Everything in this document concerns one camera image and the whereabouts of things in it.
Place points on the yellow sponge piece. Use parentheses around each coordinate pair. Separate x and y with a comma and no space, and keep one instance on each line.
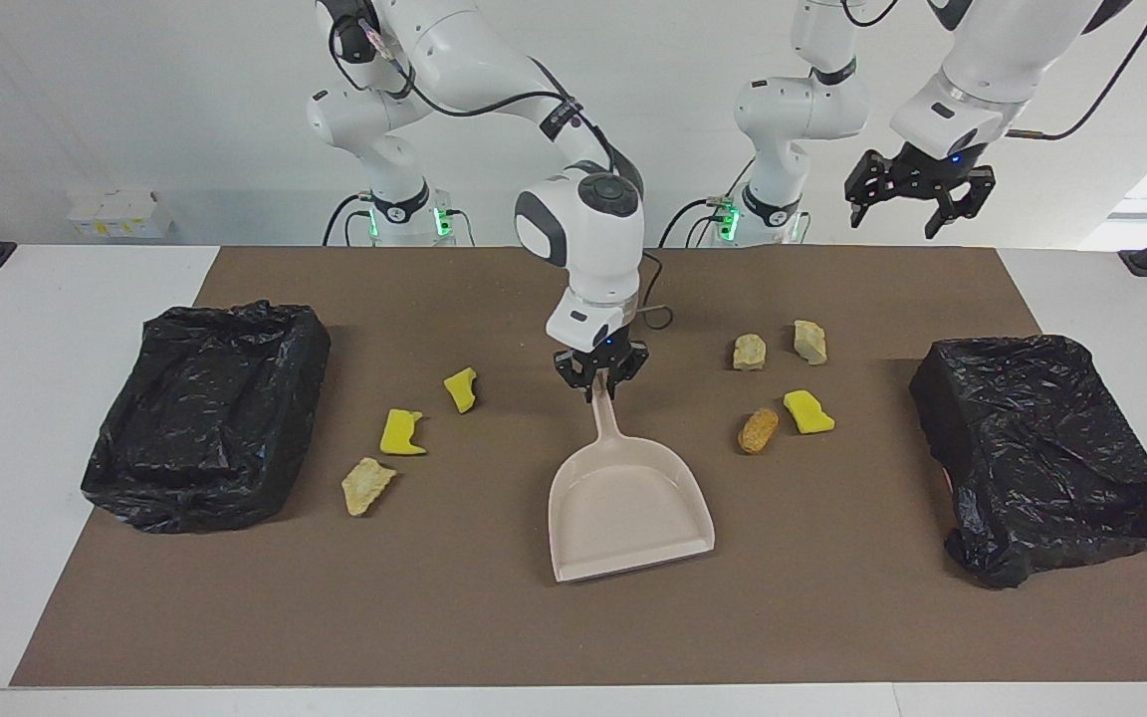
(808,412)
(400,433)
(461,390)

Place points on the white wall socket box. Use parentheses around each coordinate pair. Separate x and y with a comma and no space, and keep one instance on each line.
(120,214)

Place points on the beige plastic dustpan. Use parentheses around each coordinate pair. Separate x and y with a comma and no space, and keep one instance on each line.
(623,508)

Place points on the brown table mat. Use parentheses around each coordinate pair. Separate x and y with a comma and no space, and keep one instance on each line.
(573,637)

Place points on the black bag lined bin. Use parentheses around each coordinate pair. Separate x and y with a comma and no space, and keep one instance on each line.
(1032,448)
(185,448)

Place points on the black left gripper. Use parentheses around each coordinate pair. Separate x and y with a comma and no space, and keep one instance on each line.
(932,174)

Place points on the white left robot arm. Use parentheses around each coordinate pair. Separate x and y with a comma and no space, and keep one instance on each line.
(793,110)

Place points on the pink tray under bag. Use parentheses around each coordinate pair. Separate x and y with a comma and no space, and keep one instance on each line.
(947,481)

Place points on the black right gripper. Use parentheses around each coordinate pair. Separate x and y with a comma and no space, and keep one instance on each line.
(601,351)

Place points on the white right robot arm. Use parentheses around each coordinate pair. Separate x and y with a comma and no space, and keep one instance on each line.
(588,259)

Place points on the brown bread roll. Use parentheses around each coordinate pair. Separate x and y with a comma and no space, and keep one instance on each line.
(759,430)

